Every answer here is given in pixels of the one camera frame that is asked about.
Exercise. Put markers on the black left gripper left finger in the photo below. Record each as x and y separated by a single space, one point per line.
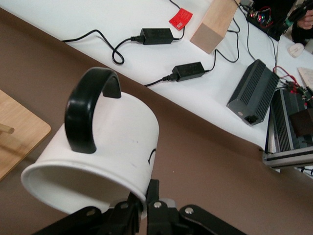
105 218

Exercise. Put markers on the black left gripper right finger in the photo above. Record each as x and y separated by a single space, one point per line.
166 220

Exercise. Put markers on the dark sleeved person forearm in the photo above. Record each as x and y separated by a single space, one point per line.
302 36

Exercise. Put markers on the wooden mug stand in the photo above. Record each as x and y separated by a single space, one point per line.
24 122

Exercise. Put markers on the aluminium profile beam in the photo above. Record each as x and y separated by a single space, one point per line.
288 156

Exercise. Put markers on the dark grey ribbed power supply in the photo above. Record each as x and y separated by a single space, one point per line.
281 137
254 90

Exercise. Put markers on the black power adapter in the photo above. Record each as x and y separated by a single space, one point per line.
156 36
188 71

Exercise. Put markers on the dark brown flat pad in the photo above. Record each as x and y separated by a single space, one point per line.
303 122

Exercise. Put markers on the light wooden block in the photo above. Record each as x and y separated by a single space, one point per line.
212 27

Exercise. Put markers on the red card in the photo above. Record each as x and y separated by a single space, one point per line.
181 18

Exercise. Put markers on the white plastic plug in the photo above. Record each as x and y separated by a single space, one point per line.
296 50

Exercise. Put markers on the black electronics board with leds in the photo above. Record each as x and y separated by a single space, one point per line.
264 19

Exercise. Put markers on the black green hand tool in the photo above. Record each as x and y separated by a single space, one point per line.
293 17

